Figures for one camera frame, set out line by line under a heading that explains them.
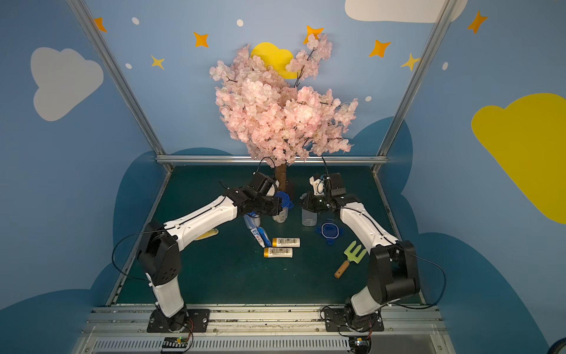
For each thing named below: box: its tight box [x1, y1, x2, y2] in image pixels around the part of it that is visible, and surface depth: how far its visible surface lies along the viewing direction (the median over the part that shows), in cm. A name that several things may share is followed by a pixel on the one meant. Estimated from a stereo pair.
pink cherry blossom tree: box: [210, 33, 358, 167], surface depth 73 cm
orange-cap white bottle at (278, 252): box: [263, 247, 294, 259], surface depth 90 cm
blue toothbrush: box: [257, 226, 272, 248], surface depth 96 cm
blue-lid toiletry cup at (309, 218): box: [301, 207, 318, 227], surface depth 99 cm
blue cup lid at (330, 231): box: [315, 222, 345, 245], surface depth 98 cm
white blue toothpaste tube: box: [250, 227, 266, 249], surface depth 97 cm
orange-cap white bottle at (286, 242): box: [271, 237, 301, 248], surface depth 93 cm
